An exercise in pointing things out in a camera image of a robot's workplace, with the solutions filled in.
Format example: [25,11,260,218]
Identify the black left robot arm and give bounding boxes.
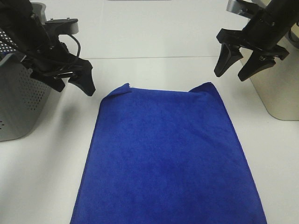
[0,0,95,96]

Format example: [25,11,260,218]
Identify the black left camera cable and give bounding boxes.
[57,34,82,63]

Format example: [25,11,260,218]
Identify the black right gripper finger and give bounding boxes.
[238,51,276,81]
[214,43,243,77]

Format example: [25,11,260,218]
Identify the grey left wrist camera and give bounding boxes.
[45,18,78,35]

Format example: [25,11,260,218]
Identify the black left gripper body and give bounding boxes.
[21,14,79,77]

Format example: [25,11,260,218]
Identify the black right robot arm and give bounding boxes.
[214,0,299,81]

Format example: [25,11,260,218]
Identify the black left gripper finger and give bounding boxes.
[30,71,65,92]
[68,58,95,96]

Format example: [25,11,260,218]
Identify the grey perforated plastic basket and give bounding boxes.
[0,2,53,142]

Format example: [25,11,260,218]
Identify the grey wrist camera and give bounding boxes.
[226,0,263,19]
[45,18,78,35]

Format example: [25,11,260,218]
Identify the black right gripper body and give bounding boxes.
[216,9,290,60]

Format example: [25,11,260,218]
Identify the beige plastic bin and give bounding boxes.
[250,24,299,120]

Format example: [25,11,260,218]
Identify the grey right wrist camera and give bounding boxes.
[226,0,263,19]

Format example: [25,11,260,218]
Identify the blue microfibre towel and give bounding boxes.
[71,82,266,224]

